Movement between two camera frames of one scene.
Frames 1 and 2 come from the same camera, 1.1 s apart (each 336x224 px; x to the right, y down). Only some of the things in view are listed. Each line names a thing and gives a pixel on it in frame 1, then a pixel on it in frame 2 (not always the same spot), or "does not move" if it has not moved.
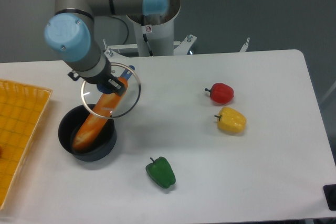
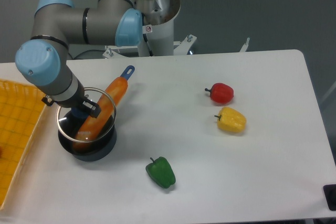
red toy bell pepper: (221, 93) does not move
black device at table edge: (329, 191) does not move
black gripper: (114, 83) → (79, 107)
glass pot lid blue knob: (102, 100) → (89, 129)
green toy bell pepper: (161, 171) does not move
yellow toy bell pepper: (231, 120) does not move
